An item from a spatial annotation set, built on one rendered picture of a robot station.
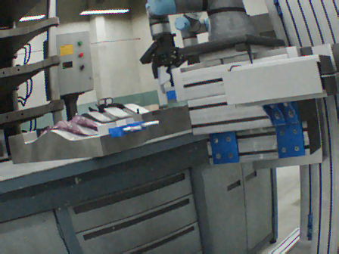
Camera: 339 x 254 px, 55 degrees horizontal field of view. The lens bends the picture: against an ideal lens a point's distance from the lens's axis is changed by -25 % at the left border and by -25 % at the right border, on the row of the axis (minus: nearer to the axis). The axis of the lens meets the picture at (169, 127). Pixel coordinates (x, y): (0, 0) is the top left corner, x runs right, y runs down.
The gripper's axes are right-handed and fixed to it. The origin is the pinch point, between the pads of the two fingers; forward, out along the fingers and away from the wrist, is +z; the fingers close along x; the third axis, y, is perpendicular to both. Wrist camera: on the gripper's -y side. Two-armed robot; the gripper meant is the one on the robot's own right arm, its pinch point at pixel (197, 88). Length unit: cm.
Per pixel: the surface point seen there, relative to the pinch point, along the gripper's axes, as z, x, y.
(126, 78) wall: -81, 757, -405
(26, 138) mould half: 6, -83, -40
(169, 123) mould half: 11.4, -46.3, 2.1
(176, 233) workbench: 52, -54, 0
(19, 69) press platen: -32, -38, -82
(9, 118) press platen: -6, -49, -86
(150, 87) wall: -46, 789, -360
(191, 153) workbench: 23.1, -41.2, 6.2
